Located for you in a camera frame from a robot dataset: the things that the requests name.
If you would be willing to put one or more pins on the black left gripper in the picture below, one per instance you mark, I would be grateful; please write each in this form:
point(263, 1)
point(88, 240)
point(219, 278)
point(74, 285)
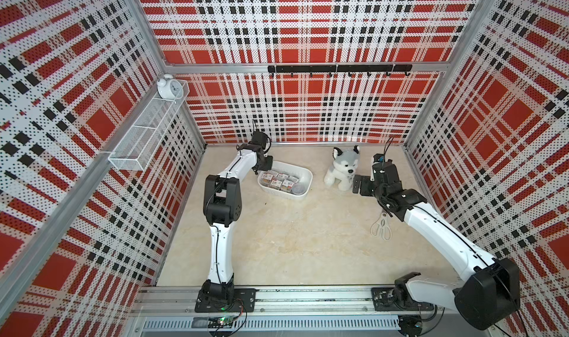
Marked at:
point(269, 163)

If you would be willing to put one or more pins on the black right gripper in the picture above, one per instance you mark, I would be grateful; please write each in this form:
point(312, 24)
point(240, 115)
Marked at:
point(366, 181)

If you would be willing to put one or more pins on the white plastic storage box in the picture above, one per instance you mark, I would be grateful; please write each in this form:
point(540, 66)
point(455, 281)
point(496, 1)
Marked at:
point(305, 177)

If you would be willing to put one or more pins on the square paper clip box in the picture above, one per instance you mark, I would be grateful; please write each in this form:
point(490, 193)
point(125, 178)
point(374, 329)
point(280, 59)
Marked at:
point(275, 184)

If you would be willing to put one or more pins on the round clear paper clip jar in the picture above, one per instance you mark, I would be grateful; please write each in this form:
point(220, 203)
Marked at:
point(298, 189)

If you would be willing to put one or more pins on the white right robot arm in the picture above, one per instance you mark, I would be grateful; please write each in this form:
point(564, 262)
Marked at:
point(487, 289)

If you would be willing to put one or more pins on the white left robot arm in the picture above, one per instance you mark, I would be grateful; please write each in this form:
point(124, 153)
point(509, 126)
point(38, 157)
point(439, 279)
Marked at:
point(222, 207)

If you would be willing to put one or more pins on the paper clip box front left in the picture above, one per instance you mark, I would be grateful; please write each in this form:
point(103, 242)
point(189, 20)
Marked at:
point(266, 178)

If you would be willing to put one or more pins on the paper clip box back middle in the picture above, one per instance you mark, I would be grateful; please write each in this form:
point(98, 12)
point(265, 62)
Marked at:
point(282, 176)

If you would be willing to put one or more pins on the paper clip box back right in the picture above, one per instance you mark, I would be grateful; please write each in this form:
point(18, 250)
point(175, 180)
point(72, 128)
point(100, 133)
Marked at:
point(293, 178)

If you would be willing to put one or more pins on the paper clip box front middle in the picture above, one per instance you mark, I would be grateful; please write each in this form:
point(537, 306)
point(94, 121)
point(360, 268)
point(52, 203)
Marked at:
point(287, 186)

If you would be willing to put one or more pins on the grey white husky plush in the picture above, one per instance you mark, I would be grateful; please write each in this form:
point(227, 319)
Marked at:
point(343, 168)

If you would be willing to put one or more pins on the white alarm clock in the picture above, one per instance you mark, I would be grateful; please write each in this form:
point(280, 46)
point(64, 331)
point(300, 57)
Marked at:
point(169, 88)

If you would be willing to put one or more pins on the green circuit board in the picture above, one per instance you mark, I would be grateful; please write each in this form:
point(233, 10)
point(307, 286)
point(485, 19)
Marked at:
point(220, 322)

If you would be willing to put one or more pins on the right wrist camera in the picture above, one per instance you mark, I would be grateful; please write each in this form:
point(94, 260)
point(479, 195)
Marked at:
point(379, 158)

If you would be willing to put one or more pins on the white handled scissors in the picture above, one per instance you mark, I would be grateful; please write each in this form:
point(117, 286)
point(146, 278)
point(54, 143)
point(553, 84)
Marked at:
point(381, 228)

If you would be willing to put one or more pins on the black hook rail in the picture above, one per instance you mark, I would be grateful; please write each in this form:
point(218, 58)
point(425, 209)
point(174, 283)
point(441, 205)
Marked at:
point(341, 68)

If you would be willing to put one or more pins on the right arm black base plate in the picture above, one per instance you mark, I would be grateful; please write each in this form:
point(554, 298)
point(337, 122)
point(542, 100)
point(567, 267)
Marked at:
point(392, 299)

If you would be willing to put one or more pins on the white wire mesh shelf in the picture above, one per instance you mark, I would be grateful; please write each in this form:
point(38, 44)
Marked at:
point(134, 152)

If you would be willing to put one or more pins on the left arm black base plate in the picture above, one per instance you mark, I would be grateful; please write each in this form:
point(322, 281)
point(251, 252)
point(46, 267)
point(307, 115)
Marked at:
point(210, 301)

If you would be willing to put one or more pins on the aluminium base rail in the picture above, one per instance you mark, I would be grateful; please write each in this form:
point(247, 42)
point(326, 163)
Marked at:
point(312, 300)

